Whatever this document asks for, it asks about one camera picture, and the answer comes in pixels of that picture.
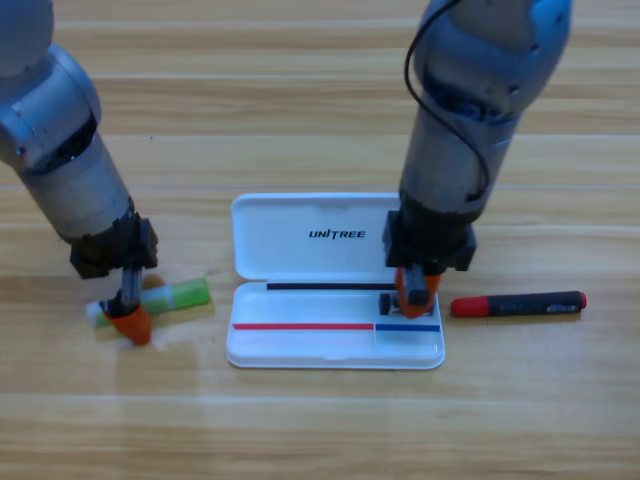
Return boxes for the red black marker pen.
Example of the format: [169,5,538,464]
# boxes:
[449,290,588,319]

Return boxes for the green white highlighter pen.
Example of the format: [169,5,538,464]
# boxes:
[85,277,212,329]

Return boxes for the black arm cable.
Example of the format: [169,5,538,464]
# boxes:
[404,0,492,202]

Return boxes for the white Unitree pencil case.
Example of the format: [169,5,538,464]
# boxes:
[225,192,446,371]

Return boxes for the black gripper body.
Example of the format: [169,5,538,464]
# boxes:
[68,199,160,306]
[382,199,479,306]

